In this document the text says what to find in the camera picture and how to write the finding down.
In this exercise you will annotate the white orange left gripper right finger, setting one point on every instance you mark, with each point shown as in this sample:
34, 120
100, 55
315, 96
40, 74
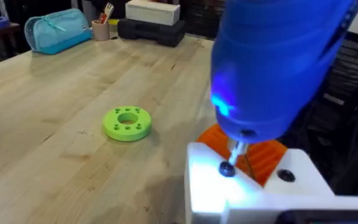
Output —
303, 180

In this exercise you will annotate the white orange left gripper left finger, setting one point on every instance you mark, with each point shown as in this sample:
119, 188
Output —
207, 186

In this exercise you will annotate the black screw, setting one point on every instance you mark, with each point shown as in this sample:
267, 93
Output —
227, 170

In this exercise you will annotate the green disc with holes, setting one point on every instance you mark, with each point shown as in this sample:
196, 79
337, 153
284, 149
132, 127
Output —
127, 123

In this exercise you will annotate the black case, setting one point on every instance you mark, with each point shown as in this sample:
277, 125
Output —
152, 32

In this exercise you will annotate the white box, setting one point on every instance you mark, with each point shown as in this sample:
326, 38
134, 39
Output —
152, 12

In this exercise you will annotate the beige cup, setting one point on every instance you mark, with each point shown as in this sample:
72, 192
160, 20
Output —
100, 31

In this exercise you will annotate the wooden fork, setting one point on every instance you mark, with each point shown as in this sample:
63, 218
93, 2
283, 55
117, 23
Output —
108, 11

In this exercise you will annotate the light blue zip bag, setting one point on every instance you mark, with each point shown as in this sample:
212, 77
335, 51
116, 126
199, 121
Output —
57, 31

